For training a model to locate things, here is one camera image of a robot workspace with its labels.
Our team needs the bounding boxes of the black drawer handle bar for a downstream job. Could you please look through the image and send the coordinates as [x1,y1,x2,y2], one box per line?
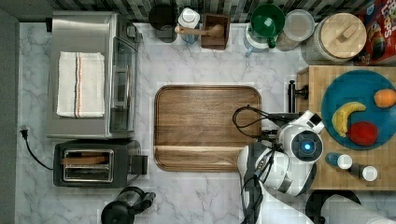
[288,80,309,113]

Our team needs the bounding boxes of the wooden drawer unit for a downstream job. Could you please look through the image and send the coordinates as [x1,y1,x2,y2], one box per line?
[296,65,396,191]

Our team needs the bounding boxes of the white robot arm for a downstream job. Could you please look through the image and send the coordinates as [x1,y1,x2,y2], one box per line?
[237,110,324,224]

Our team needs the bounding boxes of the wooden serving tray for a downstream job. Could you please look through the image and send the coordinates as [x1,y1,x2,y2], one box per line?
[154,85,262,172]

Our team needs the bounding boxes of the brown wooden utensil box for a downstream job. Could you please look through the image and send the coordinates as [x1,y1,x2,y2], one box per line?
[201,13,231,50]

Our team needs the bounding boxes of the wooden spoon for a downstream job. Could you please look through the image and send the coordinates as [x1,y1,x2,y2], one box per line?
[175,24,224,37]

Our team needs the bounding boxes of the white cap bottle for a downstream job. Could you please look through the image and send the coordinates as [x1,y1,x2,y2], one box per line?
[177,7,200,45]

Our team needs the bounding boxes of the black round cup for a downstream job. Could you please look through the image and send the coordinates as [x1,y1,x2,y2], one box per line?
[148,4,177,43]

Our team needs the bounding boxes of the black slot toaster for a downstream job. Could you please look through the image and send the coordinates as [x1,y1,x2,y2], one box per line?
[53,139,148,189]

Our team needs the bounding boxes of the green mug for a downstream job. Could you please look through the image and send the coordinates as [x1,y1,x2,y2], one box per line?
[250,4,286,49]

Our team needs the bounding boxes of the stainless steel toaster oven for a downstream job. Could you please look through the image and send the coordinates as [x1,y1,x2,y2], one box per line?
[47,11,142,139]

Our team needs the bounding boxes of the white striped dish towel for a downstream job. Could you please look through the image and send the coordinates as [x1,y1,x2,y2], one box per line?
[56,51,105,119]

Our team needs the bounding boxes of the clear plastic lid container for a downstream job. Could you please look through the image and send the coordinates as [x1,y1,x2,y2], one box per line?
[276,9,315,51]

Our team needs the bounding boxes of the yellow banana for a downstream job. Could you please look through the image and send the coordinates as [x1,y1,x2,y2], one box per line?
[332,102,366,137]

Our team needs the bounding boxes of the blue shaker white cap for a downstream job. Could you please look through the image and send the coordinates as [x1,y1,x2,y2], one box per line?
[325,152,353,170]

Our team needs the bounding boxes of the glass jar wooden lid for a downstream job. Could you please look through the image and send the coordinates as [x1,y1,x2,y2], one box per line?
[302,13,367,64]

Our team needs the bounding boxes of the blue plate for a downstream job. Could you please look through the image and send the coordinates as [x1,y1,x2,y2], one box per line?
[321,70,396,150]

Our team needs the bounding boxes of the red apple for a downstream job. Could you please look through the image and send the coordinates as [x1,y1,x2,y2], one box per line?
[347,121,378,147]

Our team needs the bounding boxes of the paper towel roll holder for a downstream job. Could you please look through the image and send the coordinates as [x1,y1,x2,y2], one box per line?
[305,190,395,224]

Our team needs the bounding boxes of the dark shaker white cap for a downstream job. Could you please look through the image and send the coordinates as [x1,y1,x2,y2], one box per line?
[348,163,378,182]

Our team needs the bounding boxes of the orange fruit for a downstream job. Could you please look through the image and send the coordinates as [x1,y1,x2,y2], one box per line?
[374,89,396,108]

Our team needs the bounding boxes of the red cereal box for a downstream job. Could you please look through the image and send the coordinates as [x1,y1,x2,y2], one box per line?
[354,0,396,66]

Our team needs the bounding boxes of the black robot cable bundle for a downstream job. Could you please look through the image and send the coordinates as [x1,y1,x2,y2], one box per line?
[232,105,293,224]

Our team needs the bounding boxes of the black power cord plug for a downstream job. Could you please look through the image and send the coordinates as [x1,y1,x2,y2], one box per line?
[20,128,52,171]

